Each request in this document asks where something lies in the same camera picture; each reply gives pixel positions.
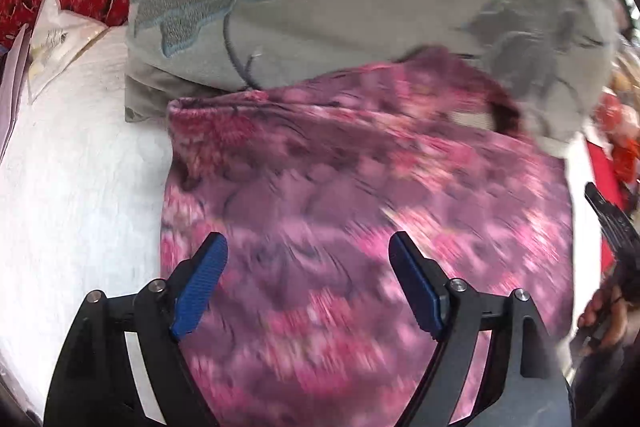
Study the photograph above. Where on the person's right hand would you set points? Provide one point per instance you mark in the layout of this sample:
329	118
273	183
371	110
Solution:
612	312

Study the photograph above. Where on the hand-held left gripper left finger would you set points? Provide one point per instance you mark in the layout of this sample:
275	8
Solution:
200	292

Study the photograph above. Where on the person's right forearm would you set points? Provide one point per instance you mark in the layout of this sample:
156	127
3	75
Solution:
610	392

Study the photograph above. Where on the pink floral pillowcase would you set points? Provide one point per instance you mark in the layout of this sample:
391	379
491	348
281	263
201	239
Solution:
325	167

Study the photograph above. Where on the white plastic packet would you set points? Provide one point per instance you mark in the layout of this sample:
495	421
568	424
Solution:
55	42

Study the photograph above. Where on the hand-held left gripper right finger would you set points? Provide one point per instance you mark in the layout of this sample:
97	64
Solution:
417	292

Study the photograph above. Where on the clear plastic bag orange contents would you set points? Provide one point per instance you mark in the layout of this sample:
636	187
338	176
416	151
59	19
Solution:
622	142

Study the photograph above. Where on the white quilted bed cover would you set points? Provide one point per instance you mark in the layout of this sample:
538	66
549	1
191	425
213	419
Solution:
75	182

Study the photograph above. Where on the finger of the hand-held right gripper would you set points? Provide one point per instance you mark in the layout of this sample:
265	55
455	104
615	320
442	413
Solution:
607	217

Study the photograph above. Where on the plain red cloth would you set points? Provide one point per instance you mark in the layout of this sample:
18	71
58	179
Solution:
600	167

